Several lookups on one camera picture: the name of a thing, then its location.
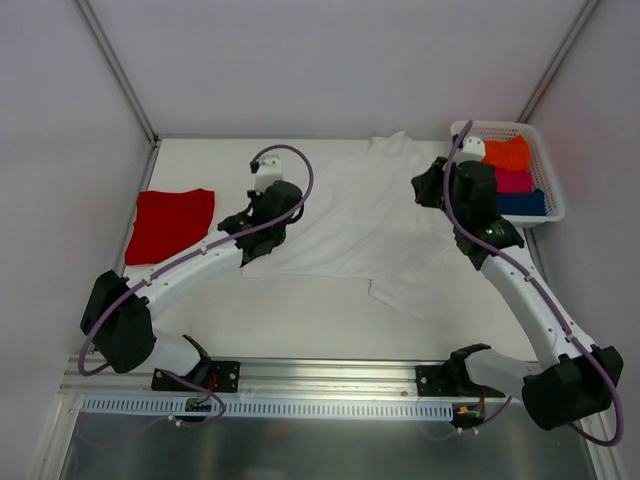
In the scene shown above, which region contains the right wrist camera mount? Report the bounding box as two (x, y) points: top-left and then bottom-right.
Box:
(454, 136), (486, 163)

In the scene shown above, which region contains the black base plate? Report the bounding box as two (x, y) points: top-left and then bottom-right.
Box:
(415, 362), (505, 398)
(151, 357), (241, 393)

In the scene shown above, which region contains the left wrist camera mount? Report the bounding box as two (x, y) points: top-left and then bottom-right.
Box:
(250, 154), (284, 195)

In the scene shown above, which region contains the pink t shirt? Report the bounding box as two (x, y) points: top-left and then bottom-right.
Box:
(495, 169), (534, 194)

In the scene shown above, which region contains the folded red t shirt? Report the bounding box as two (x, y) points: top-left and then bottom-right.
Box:
(124, 188), (216, 266)

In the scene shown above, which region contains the aluminium mounting rail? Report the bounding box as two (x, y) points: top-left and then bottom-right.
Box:
(59, 352), (599, 404)

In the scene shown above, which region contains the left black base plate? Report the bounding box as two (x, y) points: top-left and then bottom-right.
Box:
(151, 357), (241, 393)

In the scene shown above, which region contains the blue t shirt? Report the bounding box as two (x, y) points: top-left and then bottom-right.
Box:
(496, 189), (546, 216)

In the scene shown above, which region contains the white plastic basket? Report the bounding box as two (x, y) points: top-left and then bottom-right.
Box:
(450, 120), (565, 228)

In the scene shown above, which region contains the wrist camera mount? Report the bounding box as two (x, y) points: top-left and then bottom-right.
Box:
(250, 154), (284, 195)
(454, 136), (486, 163)

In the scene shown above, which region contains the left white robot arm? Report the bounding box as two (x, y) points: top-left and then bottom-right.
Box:
(77, 180), (310, 390)

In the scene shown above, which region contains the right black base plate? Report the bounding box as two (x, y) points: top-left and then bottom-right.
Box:
(415, 362), (505, 398)

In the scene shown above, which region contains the orange t shirt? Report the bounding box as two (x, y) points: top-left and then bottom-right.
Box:
(483, 135), (531, 172)

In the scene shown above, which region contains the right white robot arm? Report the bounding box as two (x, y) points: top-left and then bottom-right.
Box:
(411, 156), (624, 442)

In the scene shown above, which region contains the white slotted cable duct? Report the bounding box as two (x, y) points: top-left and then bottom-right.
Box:
(81, 395), (454, 422)

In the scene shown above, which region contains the white t shirt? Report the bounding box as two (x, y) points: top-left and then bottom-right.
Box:
(243, 132), (482, 318)

